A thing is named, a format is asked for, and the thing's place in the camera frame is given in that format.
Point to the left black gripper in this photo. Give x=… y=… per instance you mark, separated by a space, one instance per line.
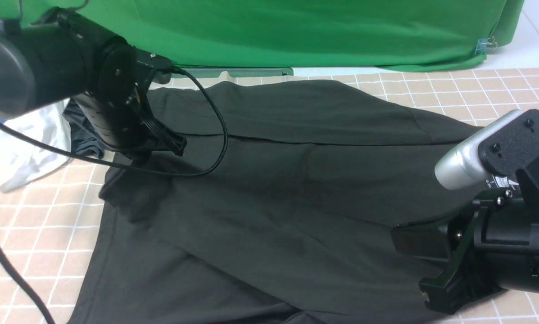
x=111 y=106

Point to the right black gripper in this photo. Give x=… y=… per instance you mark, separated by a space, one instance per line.
x=489 y=244

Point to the dark gray long-sleeve top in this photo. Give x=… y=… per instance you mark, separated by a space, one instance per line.
x=294 y=225

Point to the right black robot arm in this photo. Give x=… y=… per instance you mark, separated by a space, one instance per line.
x=488 y=245

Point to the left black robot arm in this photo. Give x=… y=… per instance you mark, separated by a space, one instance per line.
x=65 y=55

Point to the dark teal crumpled garment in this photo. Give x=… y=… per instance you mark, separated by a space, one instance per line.
x=83 y=141

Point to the white crumpled garment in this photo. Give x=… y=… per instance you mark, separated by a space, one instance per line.
x=21 y=162

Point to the beige checked tablecloth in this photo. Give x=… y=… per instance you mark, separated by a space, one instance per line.
x=48 y=228

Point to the metal binder clip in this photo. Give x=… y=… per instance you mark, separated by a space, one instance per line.
x=484 y=45

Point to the green backdrop cloth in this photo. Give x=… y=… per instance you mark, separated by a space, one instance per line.
x=399 y=35

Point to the green plastic rail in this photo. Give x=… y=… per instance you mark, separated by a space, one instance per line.
x=215 y=72

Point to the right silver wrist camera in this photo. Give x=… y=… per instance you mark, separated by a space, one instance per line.
x=502 y=149

